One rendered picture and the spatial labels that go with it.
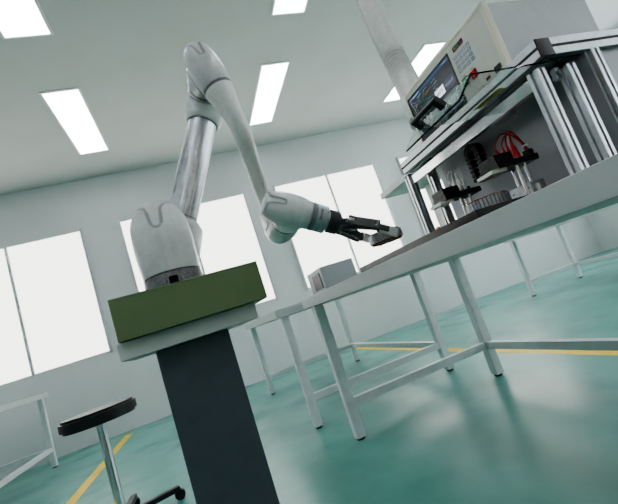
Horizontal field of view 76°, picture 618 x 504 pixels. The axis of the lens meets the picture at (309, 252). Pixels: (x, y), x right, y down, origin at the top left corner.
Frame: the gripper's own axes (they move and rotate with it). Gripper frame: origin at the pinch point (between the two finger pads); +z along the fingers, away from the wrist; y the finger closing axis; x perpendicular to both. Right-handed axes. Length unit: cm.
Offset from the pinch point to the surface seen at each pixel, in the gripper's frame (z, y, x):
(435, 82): 3, 16, 51
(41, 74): -237, -226, 147
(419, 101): 3, 5, 51
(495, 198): 13.5, 35.9, 4.0
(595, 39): 26, 53, 45
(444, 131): 9.3, 14.4, 35.0
